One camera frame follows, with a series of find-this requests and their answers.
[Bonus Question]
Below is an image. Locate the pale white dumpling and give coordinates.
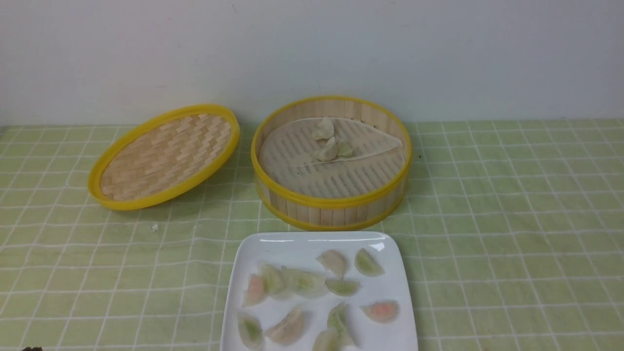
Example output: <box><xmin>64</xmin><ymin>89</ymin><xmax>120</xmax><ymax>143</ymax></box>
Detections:
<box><xmin>316</xmin><ymin>250</ymin><xmax>348</xmax><ymax>280</ymax></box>

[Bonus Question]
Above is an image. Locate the pink dumpling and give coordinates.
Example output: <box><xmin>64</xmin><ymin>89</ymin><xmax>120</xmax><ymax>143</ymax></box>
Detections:
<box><xmin>241</xmin><ymin>274</ymin><xmax>267</xmax><ymax>307</ymax></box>

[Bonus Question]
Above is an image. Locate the green dumpling plate top right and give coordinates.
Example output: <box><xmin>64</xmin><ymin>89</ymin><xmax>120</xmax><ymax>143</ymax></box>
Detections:
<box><xmin>354</xmin><ymin>248</ymin><xmax>385</xmax><ymax>277</ymax></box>

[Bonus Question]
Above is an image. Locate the pale green dumpling plate middle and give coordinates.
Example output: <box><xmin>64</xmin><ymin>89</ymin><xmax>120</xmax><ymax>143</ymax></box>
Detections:
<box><xmin>281</xmin><ymin>265</ymin><xmax>326</xmax><ymax>298</ymax></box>

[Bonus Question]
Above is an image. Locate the small green dumpling plate centre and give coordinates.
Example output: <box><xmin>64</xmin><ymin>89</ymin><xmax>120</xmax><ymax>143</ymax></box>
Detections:
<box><xmin>325</xmin><ymin>278</ymin><xmax>361</xmax><ymax>297</ymax></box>

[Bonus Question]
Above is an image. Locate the white square plate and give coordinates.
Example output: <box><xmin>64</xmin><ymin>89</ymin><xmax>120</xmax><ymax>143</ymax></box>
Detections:
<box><xmin>220</xmin><ymin>231</ymin><xmax>419</xmax><ymax>351</ymax></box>

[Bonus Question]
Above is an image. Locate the green dumpling plate lower centre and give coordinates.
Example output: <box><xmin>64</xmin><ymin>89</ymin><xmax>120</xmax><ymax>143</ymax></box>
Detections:
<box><xmin>327</xmin><ymin>302</ymin><xmax>356</xmax><ymax>347</ymax></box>

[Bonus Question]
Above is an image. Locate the pinkish white dumpling plate bottom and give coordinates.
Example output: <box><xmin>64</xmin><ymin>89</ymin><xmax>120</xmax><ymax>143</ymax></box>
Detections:
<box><xmin>264</xmin><ymin>305</ymin><xmax>305</xmax><ymax>346</ymax></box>

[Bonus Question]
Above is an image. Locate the pink dumpling plate right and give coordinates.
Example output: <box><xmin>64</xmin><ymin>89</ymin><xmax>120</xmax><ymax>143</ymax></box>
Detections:
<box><xmin>360</xmin><ymin>300</ymin><xmax>399</xmax><ymax>324</ymax></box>

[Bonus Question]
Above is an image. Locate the green dumpling plate bottom edge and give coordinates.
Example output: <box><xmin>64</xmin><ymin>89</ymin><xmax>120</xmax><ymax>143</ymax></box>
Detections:
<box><xmin>312</xmin><ymin>328</ymin><xmax>341</xmax><ymax>351</ymax></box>

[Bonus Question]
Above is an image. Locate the green dumpling plate bottom left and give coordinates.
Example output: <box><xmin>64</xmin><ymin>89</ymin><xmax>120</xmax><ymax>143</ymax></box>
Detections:
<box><xmin>237</xmin><ymin>312</ymin><xmax>264</xmax><ymax>351</ymax></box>

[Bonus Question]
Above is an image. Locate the white dumpling centre steamer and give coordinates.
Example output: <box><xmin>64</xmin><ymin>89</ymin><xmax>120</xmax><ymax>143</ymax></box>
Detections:
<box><xmin>315</xmin><ymin>137</ymin><xmax>338</xmax><ymax>162</ymax></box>

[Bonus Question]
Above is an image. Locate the white dumpling steamer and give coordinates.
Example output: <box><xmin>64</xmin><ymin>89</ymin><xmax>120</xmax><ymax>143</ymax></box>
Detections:
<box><xmin>312</xmin><ymin>117</ymin><xmax>335</xmax><ymax>141</ymax></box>
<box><xmin>315</xmin><ymin>137</ymin><xmax>338</xmax><ymax>162</ymax></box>

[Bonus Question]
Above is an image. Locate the yellow rimmed bamboo steamer basket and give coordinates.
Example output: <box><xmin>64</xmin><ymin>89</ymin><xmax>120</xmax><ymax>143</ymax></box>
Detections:
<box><xmin>251</xmin><ymin>96</ymin><xmax>412</xmax><ymax>231</ymax></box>

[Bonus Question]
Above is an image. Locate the pale green dumpling steamer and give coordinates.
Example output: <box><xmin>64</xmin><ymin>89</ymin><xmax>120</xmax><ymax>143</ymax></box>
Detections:
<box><xmin>337</xmin><ymin>140</ymin><xmax>353</xmax><ymax>158</ymax></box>

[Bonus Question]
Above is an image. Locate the white dumpling top steamer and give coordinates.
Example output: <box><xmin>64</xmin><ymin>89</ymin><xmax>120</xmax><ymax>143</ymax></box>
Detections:
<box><xmin>312</xmin><ymin>117</ymin><xmax>335</xmax><ymax>141</ymax></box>

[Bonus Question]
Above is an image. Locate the yellow rimmed bamboo steamer lid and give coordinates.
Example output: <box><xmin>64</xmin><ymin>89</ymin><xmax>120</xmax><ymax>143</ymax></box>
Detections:
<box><xmin>87</xmin><ymin>104</ymin><xmax>241</xmax><ymax>211</ymax></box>

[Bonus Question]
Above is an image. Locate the green checkered tablecloth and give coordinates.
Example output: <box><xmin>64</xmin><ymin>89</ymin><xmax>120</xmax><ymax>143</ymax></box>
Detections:
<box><xmin>0</xmin><ymin>120</ymin><xmax>624</xmax><ymax>351</ymax></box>

